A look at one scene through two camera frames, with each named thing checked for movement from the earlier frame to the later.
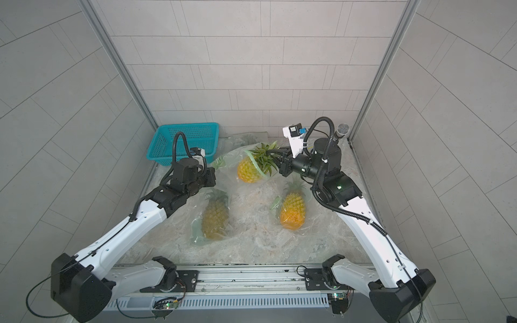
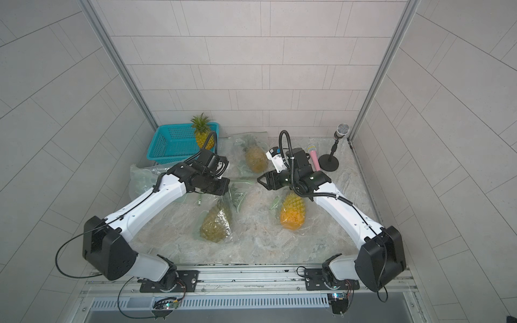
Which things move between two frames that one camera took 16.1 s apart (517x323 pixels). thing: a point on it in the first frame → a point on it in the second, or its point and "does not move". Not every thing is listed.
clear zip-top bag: [236, 167] → [143, 179]
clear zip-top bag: [291, 210] does not move
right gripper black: [288, 164] → [272, 175]
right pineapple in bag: [293, 208] does not move
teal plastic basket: [202, 136] does not move
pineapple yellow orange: [251, 168] → [201, 126]
